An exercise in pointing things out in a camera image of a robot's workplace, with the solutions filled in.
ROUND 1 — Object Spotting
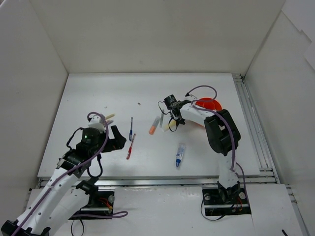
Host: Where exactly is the yellow highlighter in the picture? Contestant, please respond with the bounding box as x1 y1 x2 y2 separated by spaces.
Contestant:
162 119 176 132

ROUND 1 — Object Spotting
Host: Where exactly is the grey green marker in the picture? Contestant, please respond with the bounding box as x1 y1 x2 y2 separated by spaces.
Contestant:
159 112 164 128

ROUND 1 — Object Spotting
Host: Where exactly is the orange highlighter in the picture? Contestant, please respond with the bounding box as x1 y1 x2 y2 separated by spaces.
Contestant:
149 117 160 135

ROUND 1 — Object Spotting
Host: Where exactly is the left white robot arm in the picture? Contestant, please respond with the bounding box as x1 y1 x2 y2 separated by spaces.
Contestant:
1 125 126 236

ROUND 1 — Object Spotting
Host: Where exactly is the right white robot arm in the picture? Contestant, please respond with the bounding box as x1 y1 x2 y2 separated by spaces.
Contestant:
163 95 241 203

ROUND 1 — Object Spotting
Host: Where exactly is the blue pen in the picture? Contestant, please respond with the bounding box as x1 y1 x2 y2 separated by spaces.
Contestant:
129 117 133 141

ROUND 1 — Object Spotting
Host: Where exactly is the red pen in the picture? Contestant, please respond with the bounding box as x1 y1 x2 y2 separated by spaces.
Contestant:
126 133 136 160

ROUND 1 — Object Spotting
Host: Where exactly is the beige highlighter in holder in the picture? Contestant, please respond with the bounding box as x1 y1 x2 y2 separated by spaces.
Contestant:
105 114 115 119

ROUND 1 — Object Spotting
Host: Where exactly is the orange round container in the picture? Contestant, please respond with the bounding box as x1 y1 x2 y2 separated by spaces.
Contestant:
192 97 222 126

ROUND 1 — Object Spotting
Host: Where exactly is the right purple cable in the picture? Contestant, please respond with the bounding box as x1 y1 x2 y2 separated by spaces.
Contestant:
186 85 247 205

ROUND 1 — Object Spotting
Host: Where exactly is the purple cable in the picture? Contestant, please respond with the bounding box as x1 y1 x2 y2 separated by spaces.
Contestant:
9 112 128 236
186 85 247 205

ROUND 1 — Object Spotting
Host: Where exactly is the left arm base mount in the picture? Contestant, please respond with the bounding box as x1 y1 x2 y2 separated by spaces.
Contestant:
70 190 115 220

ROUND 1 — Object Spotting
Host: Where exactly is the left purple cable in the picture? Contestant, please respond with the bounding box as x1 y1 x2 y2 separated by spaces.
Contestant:
9 112 128 236

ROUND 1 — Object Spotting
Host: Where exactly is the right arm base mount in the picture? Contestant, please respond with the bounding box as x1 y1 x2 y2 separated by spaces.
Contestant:
201 187 252 220

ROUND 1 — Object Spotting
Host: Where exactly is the aluminium rail frame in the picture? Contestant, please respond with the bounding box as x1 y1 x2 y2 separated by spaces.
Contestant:
38 73 307 236

